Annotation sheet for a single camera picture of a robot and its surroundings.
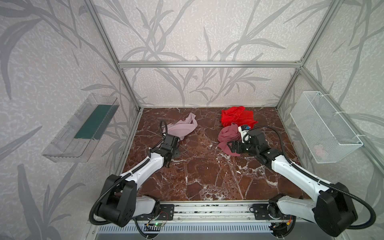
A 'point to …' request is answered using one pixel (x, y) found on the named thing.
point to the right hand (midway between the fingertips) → (232, 138)
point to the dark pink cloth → (229, 134)
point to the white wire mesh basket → (328, 136)
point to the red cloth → (237, 114)
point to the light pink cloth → (180, 129)
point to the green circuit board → (158, 224)
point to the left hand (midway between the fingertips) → (175, 145)
